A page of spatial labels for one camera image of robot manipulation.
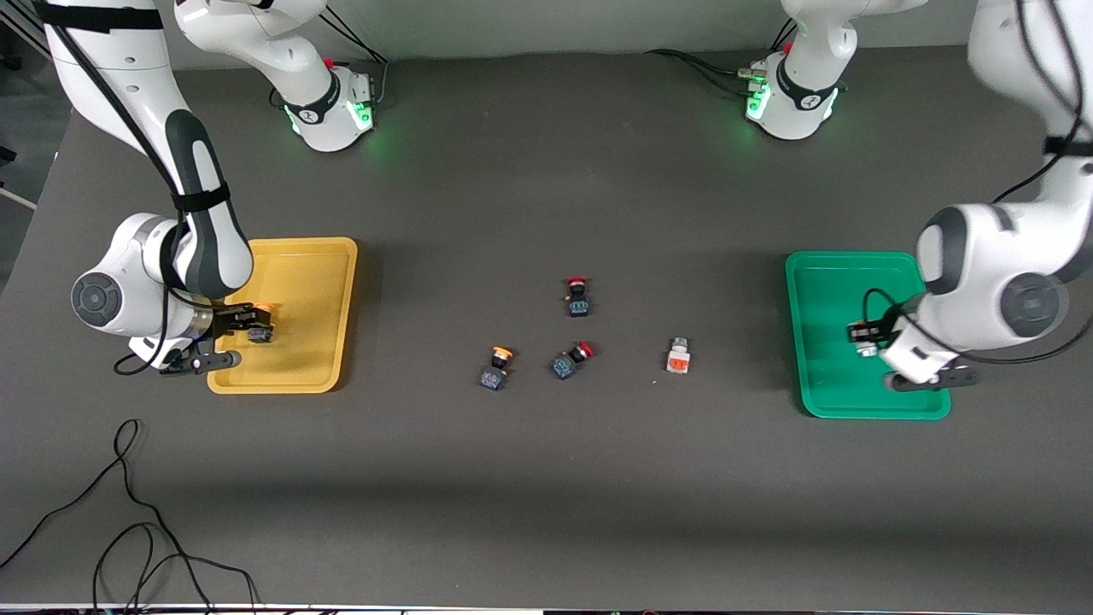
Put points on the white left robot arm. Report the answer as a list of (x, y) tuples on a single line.
[(982, 256)]

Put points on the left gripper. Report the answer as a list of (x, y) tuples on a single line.
[(883, 328)]

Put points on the green plastic tray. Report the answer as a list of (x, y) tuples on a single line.
[(837, 384)]

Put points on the red mushroom push button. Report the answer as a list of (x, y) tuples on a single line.
[(564, 367), (578, 306)]

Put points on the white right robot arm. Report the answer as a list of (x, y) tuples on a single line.
[(128, 77)]

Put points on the yellow mushroom push button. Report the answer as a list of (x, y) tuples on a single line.
[(493, 376), (260, 333)]

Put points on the yellow plastic tray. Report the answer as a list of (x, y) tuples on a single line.
[(307, 282)]

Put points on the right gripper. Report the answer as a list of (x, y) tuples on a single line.
[(227, 321)]

